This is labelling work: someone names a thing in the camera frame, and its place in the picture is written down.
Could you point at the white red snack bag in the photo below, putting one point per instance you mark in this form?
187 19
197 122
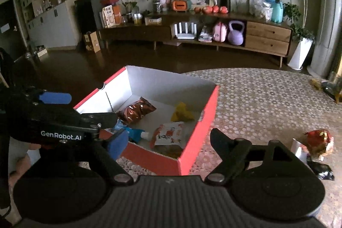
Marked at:
168 134

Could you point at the wooden tv console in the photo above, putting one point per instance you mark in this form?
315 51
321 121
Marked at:
260 36

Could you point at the red orange chip bag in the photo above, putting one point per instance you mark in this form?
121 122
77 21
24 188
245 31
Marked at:
320 143

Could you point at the black snack packet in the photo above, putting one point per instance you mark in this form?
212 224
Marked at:
322 171

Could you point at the silver white snack bag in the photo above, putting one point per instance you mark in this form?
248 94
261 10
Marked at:
299 150

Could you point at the dark red foil snack bag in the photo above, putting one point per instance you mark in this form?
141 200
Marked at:
134 112

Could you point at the teal spray bottle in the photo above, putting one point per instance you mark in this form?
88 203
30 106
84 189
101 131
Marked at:
277 6

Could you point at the red cardboard box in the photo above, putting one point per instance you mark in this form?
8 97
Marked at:
164 90

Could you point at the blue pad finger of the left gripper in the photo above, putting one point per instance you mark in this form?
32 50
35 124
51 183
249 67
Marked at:
55 98

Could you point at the blue snack packet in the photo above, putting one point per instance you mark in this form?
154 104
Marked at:
135 135

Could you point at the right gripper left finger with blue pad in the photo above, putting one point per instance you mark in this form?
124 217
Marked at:
102 156

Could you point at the purple kettlebell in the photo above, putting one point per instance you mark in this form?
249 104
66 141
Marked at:
235 37

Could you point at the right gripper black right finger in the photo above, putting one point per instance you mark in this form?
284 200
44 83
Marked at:
233 154

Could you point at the white plant pot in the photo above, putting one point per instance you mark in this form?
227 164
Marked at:
300 54

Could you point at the black speaker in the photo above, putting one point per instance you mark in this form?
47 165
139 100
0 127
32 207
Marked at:
226 3

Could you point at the person left hand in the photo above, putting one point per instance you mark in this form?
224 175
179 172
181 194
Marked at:
21 158

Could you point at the yellow snack packet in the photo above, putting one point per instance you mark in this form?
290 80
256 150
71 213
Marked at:
182 114

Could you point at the white wifi router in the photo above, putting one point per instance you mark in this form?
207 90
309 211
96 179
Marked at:
185 30

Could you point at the orange radio box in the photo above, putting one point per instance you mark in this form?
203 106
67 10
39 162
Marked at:
180 5

